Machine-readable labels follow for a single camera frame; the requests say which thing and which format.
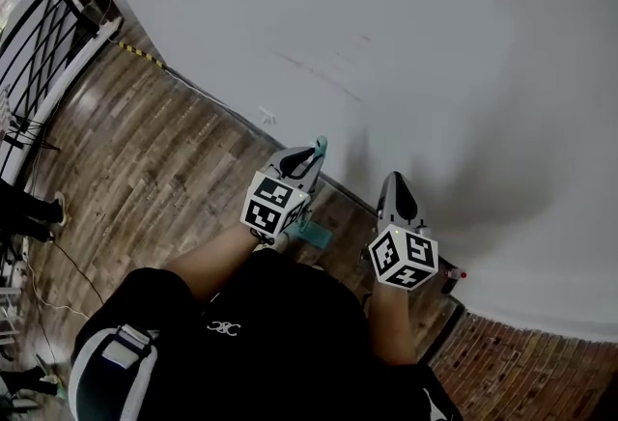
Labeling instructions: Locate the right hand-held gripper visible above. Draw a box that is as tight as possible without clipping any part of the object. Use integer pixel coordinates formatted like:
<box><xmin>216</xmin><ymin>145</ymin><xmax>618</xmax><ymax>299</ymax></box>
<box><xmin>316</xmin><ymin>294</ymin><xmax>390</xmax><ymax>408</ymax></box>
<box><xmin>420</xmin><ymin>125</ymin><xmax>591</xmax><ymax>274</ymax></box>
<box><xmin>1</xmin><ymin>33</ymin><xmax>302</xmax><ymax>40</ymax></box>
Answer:
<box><xmin>367</xmin><ymin>170</ymin><xmax>440</xmax><ymax>291</ymax></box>

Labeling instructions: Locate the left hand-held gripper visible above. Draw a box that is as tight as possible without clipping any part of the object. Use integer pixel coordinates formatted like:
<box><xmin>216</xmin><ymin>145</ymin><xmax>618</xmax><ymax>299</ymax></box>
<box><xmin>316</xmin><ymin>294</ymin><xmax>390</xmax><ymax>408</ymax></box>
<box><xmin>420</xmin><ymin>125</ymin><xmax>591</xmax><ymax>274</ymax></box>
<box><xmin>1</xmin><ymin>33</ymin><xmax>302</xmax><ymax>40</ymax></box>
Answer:
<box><xmin>239</xmin><ymin>145</ymin><xmax>323</xmax><ymax>239</ymax></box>

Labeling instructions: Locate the green grey mop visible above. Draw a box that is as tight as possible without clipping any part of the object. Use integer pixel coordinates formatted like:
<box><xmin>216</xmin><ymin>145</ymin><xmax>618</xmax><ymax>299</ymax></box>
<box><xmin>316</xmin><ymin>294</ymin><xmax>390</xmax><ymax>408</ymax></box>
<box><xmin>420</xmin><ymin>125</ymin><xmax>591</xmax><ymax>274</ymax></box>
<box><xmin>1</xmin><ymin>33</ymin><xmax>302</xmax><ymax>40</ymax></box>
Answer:
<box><xmin>282</xmin><ymin>135</ymin><xmax>333</xmax><ymax>250</ymax></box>

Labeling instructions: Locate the person's left forearm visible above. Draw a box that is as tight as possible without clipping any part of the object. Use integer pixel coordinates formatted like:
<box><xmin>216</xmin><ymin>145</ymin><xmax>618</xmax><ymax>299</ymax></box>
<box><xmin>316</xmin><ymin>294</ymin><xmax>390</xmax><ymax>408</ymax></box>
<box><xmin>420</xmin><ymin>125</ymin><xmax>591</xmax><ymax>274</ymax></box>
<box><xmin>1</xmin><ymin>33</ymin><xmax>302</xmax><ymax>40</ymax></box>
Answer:
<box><xmin>165</xmin><ymin>224</ymin><xmax>272</xmax><ymax>305</ymax></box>

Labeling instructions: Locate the person's right forearm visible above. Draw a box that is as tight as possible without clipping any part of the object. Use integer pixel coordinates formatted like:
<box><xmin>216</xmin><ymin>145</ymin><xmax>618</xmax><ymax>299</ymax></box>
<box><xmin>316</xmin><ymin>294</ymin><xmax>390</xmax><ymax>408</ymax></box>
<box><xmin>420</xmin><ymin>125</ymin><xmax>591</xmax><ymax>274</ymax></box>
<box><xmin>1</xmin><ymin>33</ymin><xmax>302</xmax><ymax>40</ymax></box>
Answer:
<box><xmin>365</xmin><ymin>284</ymin><xmax>419</xmax><ymax>365</ymax></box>

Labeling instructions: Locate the bottle with red cap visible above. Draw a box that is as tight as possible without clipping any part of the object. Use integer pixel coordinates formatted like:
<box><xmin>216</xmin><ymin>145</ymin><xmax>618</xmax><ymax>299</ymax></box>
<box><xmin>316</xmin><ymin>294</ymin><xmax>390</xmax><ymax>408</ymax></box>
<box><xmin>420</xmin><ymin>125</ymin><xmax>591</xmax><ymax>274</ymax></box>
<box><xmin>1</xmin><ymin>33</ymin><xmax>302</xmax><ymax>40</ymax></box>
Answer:
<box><xmin>440</xmin><ymin>266</ymin><xmax>468</xmax><ymax>295</ymax></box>

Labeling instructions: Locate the person's black shirt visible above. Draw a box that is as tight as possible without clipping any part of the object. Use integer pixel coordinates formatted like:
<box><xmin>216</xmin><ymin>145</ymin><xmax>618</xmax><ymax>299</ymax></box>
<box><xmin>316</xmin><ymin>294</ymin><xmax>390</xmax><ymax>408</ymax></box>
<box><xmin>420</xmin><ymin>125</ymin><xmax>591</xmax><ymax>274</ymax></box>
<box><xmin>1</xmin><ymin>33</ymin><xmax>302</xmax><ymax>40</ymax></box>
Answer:
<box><xmin>70</xmin><ymin>247</ymin><xmax>465</xmax><ymax>421</ymax></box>

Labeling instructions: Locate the black tripod stand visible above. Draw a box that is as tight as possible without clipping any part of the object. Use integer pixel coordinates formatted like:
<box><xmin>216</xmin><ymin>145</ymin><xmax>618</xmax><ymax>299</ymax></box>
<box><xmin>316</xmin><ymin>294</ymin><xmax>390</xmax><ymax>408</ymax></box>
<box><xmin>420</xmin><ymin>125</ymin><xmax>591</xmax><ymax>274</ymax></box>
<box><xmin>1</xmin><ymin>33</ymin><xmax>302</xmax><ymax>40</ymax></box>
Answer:
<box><xmin>1</xmin><ymin>116</ymin><xmax>62</xmax><ymax>154</ymax></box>

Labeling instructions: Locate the black metal railing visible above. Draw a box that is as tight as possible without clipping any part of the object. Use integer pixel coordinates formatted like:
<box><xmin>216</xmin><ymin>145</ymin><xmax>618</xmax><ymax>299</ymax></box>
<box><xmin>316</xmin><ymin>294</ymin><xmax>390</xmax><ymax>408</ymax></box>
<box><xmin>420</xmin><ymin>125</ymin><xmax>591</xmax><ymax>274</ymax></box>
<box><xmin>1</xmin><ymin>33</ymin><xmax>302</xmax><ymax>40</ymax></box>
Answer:
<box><xmin>0</xmin><ymin>0</ymin><xmax>98</xmax><ymax>184</ymax></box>

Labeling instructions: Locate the black floor cable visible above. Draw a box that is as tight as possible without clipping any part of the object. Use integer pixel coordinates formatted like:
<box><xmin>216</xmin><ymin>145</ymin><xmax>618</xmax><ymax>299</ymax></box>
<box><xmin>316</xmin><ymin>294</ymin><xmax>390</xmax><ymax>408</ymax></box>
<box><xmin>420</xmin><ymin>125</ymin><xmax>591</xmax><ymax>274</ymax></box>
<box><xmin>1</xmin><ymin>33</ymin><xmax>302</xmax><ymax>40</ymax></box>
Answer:
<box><xmin>51</xmin><ymin>239</ymin><xmax>106</xmax><ymax>305</ymax></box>

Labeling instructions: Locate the yellow black striped cable cover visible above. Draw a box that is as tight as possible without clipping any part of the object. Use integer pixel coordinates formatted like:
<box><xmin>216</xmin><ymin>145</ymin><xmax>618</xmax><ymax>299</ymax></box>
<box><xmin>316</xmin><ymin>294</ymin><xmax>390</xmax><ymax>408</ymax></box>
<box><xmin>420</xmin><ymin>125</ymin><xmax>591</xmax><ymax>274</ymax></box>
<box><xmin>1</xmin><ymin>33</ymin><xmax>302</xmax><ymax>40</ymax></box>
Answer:
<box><xmin>117</xmin><ymin>41</ymin><xmax>168</xmax><ymax>70</ymax></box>

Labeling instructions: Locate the grey white shoulder strap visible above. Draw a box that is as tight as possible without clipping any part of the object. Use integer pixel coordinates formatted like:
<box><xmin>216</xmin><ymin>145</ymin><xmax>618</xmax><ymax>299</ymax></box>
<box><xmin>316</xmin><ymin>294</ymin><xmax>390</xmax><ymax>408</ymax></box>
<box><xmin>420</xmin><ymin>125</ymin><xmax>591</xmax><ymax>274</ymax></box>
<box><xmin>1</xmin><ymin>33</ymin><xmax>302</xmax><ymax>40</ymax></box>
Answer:
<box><xmin>67</xmin><ymin>323</ymin><xmax>160</xmax><ymax>421</ymax></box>

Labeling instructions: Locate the white floor cable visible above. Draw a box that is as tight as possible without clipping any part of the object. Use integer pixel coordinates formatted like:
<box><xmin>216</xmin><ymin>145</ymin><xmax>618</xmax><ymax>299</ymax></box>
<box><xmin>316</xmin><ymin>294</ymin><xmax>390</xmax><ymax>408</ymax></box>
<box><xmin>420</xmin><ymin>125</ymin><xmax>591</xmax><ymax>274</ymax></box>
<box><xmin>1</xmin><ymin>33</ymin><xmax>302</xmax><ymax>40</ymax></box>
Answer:
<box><xmin>22</xmin><ymin>258</ymin><xmax>91</xmax><ymax>320</ymax></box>

